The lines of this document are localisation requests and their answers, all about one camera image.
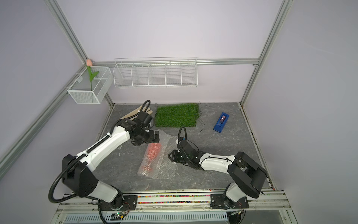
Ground red plastic wine glass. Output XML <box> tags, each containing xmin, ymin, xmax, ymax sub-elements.
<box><xmin>142</xmin><ymin>143</ymin><xmax>162</xmax><ymax>172</ymax></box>

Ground clear bubble wrap sheet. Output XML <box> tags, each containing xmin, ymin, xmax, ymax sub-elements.
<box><xmin>137</xmin><ymin>130</ymin><xmax>177</xmax><ymax>180</ymax></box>

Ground blue tape dispenser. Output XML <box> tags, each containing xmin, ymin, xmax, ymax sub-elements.
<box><xmin>213</xmin><ymin>113</ymin><xmax>229</xmax><ymax>133</ymax></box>

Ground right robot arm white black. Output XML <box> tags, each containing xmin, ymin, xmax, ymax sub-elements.
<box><xmin>168</xmin><ymin>127</ymin><xmax>268</xmax><ymax>210</ymax></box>

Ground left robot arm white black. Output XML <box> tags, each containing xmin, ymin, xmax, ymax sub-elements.
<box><xmin>48</xmin><ymin>100</ymin><xmax>159</xmax><ymax>210</ymax></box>

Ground beige work glove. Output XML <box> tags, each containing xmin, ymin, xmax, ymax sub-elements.
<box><xmin>121</xmin><ymin>106</ymin><xmax>153</xmax><ymax>120</ymax></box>

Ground green artificial grass mat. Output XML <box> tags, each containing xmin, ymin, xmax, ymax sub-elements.
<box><xmin>155</xmin><ymin>103</ymin><xmax>200</xmax><ymax>127</ymax></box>

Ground loose black thread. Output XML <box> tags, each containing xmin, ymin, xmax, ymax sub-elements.
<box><xmin>198</xmin><ymin>100</ymin><xmax>211</xmax><ymax>133</ymax></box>

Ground pink artificial tulip flower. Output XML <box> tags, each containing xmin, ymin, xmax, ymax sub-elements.
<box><xmin>86</xmin><ymin>59</ymin><xmax>99</xmax><ymax>90</ymax></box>

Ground white wire wall shelf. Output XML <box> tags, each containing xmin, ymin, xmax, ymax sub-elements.
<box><xmin>113</xmin><ymin>57</ymin><xmax>198</xmax><ymax>88</ymax></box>

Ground white mesh wall basket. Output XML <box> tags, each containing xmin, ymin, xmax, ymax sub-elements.
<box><xmin>68</xmin><ymin>66</ymin><xmax>114</xmax><ymax>105</ymax></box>

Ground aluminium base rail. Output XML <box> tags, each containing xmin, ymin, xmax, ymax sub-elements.
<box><xmin>51</xmin><ymin>189</ymin><xmax>297</xmax><ymax>224</ymax></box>

